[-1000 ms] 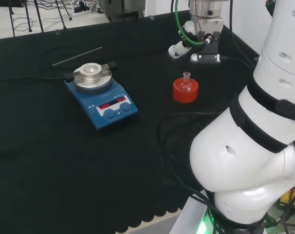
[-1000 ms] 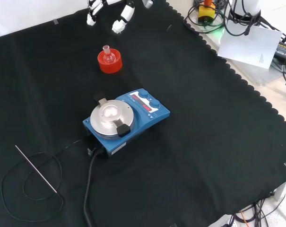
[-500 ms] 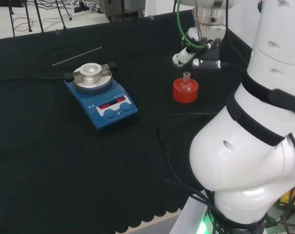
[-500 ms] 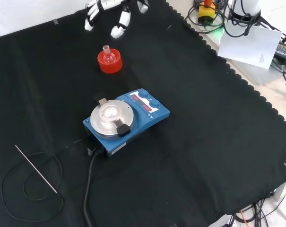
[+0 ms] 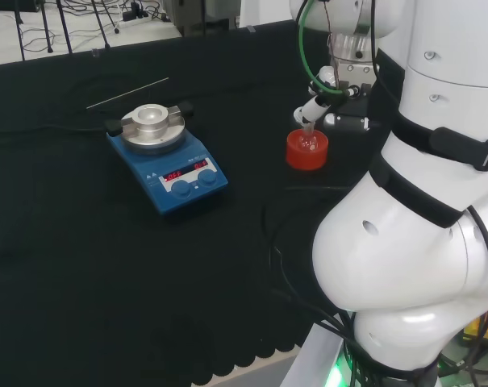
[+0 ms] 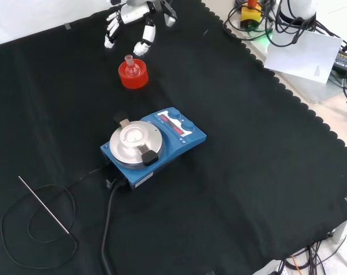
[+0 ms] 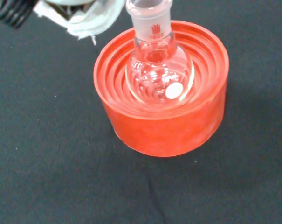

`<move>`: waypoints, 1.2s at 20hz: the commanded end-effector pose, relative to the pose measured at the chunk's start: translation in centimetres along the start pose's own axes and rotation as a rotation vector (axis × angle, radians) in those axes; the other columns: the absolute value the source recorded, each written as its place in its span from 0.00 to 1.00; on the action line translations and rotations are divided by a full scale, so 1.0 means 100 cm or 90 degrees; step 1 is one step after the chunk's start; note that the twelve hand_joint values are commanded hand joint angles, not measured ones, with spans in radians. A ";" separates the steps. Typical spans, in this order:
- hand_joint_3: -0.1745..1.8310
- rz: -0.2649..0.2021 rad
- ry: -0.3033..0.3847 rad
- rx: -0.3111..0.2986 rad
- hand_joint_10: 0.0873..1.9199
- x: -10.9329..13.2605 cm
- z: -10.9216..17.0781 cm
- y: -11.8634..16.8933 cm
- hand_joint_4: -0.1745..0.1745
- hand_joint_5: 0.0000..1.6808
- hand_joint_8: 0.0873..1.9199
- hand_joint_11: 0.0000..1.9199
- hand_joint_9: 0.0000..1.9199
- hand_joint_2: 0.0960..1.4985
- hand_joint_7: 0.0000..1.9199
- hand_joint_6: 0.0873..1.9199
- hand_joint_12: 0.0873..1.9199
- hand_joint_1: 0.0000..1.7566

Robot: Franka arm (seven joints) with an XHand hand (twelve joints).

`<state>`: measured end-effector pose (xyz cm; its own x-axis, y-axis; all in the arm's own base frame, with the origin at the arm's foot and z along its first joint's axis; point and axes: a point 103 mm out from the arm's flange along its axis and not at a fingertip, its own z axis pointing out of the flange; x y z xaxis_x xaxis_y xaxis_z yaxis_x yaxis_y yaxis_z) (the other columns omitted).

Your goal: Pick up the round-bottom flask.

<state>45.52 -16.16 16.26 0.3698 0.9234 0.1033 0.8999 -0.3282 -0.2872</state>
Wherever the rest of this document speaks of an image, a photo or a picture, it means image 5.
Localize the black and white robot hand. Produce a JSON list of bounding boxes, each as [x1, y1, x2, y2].
[[294, 64, 384, 131]]

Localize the clear round-bottom glass flask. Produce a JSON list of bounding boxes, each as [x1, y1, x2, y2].
[[298, 120, 319, 153]]

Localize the grey metal cabinet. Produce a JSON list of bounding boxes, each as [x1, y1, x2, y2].
[[162, 0, 240, 35]]

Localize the blue base heater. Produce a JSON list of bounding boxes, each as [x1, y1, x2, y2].
[[106, 102, 230, 218]]

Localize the thin metal probe rod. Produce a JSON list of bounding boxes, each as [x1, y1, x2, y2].
[[86, 77, 170, 110]]

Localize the yellow stop button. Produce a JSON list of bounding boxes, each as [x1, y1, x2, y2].
[[463, 318, 488, 343]]

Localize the black tripod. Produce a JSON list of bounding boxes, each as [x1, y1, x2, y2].
[[15, 0, 73, 61], [90, 0, 122, 50]]

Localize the black bench cloth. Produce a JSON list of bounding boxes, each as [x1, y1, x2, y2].
[[0, 18, 394, 387]]

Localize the black box on floor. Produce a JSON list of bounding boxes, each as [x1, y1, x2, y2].
[[0, 0, 45, 12]]

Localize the orange ring flask stand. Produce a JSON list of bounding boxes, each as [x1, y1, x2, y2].
[[286, 127, 329, 171]]

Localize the green cable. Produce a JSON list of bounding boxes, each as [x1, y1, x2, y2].
[[298, 0, 345, 97]]

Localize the black cable bundle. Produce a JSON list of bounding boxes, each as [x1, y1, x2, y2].
[[261, 185, 373, 387]]

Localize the aluminium heating block black handles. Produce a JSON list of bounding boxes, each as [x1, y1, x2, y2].
[[105, 102, 194, 140]]

